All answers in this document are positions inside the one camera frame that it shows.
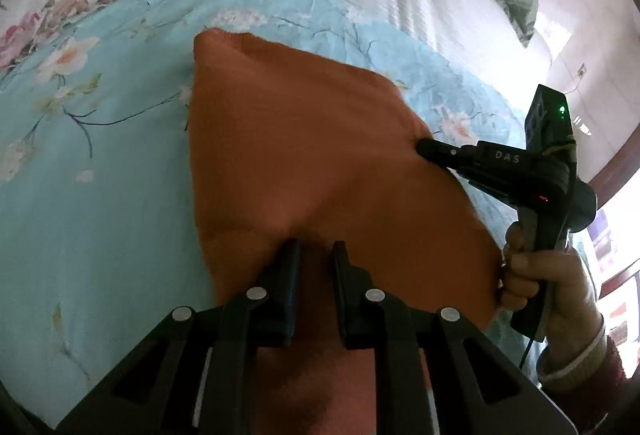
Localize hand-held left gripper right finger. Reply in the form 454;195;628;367
332;240;577;435

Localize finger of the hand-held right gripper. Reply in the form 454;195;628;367
416;138;478;172

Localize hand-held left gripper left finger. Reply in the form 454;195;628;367
50;239;302;435

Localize brown knit sweater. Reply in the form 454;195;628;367
186;29;507;435

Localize person's right forearm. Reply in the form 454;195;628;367
536;315;632;421

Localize person's right hand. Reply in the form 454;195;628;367
497;219;603;358

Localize light blue floral bedsheet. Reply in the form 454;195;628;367
0;0;593;431

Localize brown wooden door frame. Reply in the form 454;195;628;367
587;142;640;203

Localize thin black cable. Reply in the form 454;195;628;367
518;337;537;372

